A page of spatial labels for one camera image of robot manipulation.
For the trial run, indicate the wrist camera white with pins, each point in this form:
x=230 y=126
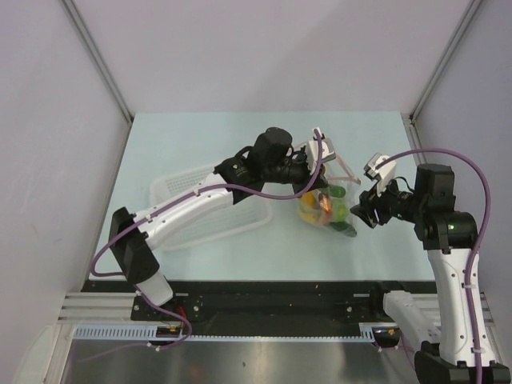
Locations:
x=381 y=170
x=319 y=149

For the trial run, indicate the white plastic basket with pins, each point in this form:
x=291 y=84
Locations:
x=249 y=214

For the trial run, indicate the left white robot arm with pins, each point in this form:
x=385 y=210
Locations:
x=271 y=159

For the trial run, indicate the clear zip top bag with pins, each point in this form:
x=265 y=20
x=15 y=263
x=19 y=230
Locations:
x=340 y=174

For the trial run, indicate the dark green cucumber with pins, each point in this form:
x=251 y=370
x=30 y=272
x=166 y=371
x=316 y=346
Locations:
x=344 y=228

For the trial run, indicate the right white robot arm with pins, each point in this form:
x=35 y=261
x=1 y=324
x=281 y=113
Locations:
x=457 y=350

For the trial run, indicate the white slotted cable duct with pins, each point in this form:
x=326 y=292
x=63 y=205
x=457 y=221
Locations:
x=365 y=333

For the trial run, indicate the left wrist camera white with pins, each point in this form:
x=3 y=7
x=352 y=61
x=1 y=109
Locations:
x=319 y=149

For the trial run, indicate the green lime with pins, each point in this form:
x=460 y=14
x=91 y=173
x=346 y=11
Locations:
x=340 y=212

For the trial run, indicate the yellow green mango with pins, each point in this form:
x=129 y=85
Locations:
x=309 y=209

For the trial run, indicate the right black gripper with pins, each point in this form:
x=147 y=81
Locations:
x=370 y=201

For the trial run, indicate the papaya slice with red flesh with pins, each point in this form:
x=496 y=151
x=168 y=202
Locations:
x=325 y=203

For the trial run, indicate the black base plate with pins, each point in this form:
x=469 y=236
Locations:
x=275 y=308

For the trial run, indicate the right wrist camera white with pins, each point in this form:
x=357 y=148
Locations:
x=381 y=170

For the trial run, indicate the green chili pepper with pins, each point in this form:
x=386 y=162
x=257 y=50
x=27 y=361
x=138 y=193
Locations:
x=336 y=191

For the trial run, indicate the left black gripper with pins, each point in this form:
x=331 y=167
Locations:
x=306 y=176

